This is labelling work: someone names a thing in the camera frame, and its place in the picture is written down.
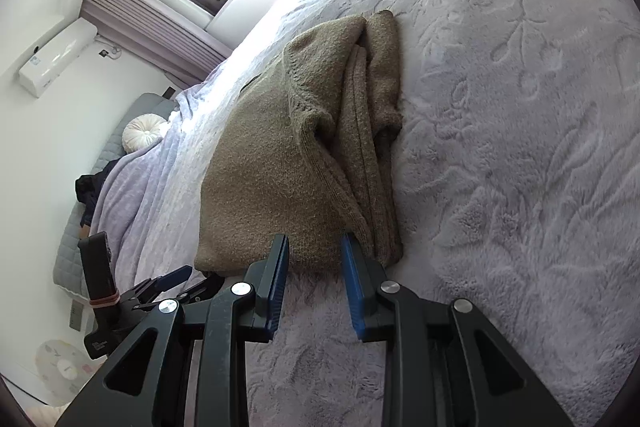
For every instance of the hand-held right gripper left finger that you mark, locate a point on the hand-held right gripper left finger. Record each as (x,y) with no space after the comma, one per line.
(277,287)

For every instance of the round white pillow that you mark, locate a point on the round white pillow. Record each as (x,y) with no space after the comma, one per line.
(144,132)

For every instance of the brown knit sweater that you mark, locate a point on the brown knit sweater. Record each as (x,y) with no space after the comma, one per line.
(260,167)

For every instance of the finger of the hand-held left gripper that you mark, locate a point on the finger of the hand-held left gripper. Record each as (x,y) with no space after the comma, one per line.
(205,289)
(167,279)

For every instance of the white air conditioner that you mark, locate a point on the white air conditioner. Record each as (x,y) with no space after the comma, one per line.
(55,57)

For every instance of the lavender embossed bed blanket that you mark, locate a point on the lavender embossed bed blanket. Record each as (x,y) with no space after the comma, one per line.
(500,107)

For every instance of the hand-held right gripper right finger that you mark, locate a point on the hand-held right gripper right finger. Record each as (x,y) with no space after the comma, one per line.
(352,287)

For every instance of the mauve pleated curtain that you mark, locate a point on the mauve pleated curtain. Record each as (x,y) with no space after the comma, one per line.
(150,27)

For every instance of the round white fan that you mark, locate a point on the round white fan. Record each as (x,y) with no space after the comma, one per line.
(60,367)

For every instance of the dark cloth pile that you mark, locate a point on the dark cloth pile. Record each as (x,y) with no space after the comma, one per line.
(92,192)

